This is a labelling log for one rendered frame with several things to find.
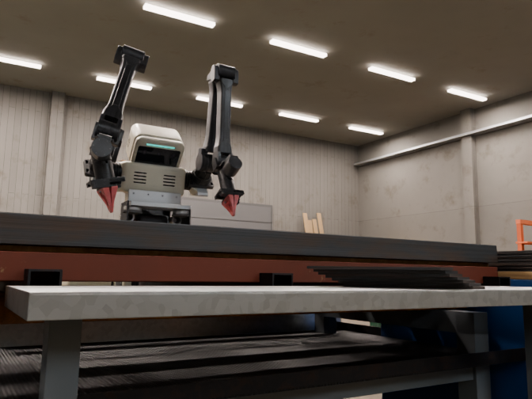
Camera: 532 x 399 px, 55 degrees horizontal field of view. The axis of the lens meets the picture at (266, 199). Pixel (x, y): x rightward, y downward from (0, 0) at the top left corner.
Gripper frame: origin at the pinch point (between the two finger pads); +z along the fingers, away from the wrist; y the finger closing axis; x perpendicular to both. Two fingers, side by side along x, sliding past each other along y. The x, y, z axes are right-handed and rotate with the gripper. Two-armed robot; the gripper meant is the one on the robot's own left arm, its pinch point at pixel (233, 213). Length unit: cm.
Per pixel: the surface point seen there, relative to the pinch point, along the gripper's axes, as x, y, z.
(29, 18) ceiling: 475, -35, -692
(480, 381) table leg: -45, 39, 80
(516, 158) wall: 373, 994, -472
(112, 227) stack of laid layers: -65, -63, 49
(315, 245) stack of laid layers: -63, -18, 50
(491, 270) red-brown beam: -59, 45, 53
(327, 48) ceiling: 323, 465, -615
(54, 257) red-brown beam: -63, -72, 55
